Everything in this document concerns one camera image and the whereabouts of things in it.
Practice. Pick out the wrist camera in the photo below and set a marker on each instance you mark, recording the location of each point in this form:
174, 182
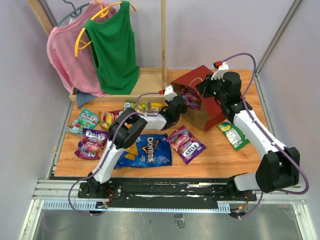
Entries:
168, 93
221, 68

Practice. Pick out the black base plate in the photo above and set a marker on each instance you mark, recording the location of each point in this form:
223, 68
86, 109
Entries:
167, 193

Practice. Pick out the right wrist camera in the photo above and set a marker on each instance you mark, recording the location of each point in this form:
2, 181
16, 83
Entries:
221, 68

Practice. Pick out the dark blue snack wrapper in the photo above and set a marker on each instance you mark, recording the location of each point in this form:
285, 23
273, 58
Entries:
148, 151

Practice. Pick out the red paper bag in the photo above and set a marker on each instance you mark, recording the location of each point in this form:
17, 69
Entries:
212, 111

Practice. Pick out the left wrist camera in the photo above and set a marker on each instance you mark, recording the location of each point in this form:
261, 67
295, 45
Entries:
168, 93

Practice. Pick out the aluminium rail frame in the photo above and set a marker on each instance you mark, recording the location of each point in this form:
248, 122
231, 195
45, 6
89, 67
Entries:
288, 78

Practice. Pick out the green candy bag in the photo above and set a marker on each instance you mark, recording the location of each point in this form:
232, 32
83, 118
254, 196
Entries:
234, 135

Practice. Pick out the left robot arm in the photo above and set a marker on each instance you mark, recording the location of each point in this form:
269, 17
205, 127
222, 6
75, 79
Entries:
125, 131

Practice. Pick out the teal Fox's candy bag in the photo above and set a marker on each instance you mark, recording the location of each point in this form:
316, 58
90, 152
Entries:
85, 120

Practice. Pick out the wooden clothes rack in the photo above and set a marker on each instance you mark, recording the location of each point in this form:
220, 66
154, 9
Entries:
151, 79

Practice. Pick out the yellow M&M's bag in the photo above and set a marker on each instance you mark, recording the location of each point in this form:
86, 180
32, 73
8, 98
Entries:
156, 107

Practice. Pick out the pink shirt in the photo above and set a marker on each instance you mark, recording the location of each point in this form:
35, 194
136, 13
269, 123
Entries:
74, 72

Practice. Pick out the orange Fox's fruits candy bag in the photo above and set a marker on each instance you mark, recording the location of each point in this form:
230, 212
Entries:
108, 117

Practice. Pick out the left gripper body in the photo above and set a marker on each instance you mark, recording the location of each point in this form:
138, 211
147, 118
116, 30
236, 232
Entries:
176, 118

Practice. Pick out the purple Fox's berries bag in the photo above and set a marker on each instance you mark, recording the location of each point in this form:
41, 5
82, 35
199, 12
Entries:
185, 144

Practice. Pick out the green tank top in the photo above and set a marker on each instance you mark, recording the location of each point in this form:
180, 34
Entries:
117, 77

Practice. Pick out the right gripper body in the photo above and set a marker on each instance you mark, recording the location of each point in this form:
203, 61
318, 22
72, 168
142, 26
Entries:
212, 88

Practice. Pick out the purple snack pack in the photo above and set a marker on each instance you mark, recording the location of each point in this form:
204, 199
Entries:
91, 144

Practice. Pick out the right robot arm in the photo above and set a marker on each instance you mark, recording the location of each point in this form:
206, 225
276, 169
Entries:
278, 166

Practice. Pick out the yellow hanger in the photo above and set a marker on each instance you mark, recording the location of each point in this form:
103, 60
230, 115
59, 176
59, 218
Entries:
85, 35

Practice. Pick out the green Fox's spring tea bag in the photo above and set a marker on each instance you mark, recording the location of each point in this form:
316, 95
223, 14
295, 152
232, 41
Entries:
140, 107

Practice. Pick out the teal hanger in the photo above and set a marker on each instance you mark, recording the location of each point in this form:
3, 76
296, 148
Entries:
76, 11

